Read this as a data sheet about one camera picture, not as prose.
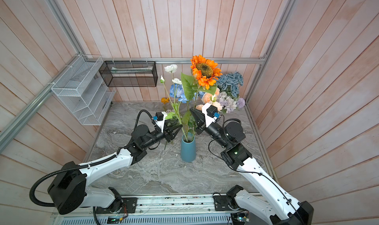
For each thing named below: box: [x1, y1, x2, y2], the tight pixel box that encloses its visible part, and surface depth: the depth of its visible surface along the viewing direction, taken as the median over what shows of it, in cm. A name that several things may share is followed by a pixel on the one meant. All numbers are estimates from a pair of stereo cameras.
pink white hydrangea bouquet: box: [217, 91, 246, 114], surface depth 83 cm
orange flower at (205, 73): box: [180, 54, 223, 101], surface depth 39 cm
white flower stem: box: [160, 64, 189, 142], surface depth 65 cm
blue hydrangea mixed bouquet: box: [169, 83, 206, 104], surface depth 64 cm
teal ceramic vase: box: [180, 132, 196, 163], surface depth 77 cm
